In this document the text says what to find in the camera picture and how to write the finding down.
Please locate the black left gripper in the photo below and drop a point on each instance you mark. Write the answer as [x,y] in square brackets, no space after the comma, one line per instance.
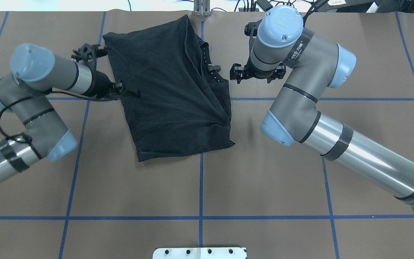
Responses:
[101,83]

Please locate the aluminium frame post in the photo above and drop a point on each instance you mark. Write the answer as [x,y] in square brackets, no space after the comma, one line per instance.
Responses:
[202,8]

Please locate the black t-shirt with logo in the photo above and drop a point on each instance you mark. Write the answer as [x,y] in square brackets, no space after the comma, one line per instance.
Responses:
[184,107]

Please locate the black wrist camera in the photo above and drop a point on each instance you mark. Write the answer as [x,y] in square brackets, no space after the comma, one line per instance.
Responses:
[89,52]
[251,29]

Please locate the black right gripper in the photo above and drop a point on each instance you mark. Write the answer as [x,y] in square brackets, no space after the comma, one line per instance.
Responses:
[238,72]

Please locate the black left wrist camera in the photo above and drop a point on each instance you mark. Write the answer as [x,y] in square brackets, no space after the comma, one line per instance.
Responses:
[89,52]

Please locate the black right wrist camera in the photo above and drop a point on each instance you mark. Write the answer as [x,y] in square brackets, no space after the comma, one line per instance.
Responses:
[251,29]

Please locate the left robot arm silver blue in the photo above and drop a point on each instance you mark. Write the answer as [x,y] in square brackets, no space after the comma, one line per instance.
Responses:
[31,128]

